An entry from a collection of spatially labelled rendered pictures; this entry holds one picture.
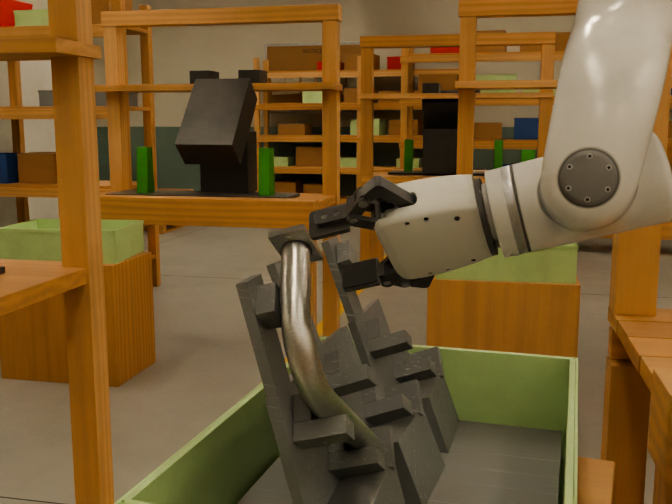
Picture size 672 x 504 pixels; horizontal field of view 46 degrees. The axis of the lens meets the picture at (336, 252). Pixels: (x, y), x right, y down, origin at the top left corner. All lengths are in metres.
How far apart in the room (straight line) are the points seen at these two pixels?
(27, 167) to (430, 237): 5.97
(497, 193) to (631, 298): 1.21
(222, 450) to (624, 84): 0.61
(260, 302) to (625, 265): 1.24
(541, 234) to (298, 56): 11.28
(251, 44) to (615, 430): 10.66
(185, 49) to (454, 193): 11.89
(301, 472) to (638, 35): 0.51
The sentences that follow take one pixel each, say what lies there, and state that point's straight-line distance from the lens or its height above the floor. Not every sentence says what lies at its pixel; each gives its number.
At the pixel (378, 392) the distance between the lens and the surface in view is 1.08.
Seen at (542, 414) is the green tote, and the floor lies 0.87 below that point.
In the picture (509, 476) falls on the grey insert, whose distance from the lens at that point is 1.13.
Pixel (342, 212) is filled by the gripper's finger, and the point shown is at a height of 1.23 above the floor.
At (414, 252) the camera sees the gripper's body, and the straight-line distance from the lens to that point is 0.77.
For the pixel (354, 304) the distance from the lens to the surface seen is 1.13.
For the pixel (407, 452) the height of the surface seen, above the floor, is 0.91.
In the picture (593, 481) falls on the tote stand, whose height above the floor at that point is 0.79.
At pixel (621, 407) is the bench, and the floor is 0.66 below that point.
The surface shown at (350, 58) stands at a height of 2.17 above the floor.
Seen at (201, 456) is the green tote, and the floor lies 0.94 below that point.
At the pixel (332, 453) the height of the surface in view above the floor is 0.95.
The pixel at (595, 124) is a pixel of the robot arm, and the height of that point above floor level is 1.31.
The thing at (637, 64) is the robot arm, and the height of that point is 1.36.
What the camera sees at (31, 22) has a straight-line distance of 6.55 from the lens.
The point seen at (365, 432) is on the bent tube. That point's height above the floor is 0.98.
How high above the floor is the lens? 1.31
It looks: 9 degrees down
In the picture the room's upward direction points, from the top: straight up
